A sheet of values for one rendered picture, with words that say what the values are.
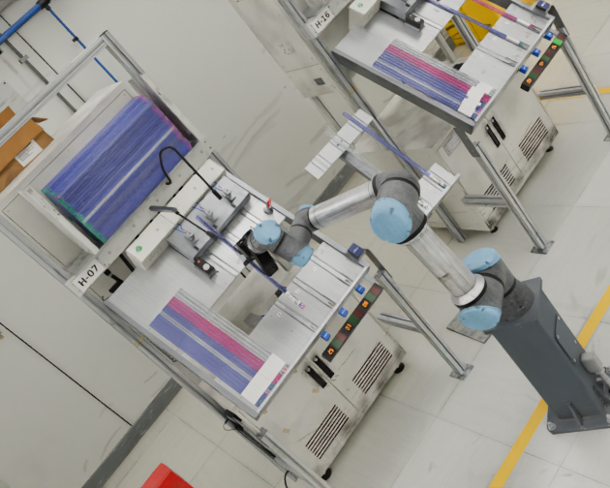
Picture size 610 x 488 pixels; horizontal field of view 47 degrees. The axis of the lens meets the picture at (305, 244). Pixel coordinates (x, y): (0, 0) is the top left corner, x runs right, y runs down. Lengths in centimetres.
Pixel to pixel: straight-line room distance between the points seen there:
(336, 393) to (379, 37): 157
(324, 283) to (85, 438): 223
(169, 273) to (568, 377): 145
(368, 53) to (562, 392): 161
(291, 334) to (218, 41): 246
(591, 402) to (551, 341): 33
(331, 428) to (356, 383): 22
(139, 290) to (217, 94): 208
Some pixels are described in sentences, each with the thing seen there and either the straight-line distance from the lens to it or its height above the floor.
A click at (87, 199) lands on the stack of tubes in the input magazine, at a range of 259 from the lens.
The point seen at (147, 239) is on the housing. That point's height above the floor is 128.
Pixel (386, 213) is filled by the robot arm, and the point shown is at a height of 118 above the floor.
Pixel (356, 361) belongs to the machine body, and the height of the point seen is 27.
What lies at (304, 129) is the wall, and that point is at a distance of 477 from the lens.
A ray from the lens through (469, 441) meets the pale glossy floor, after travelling 285.
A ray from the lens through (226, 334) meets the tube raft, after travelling 254.
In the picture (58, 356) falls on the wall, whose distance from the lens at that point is 422.
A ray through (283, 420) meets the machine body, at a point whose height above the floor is 39.
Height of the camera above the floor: 207
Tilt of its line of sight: 26 degrees down
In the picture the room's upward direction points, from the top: 42 degrees counter-clockwise
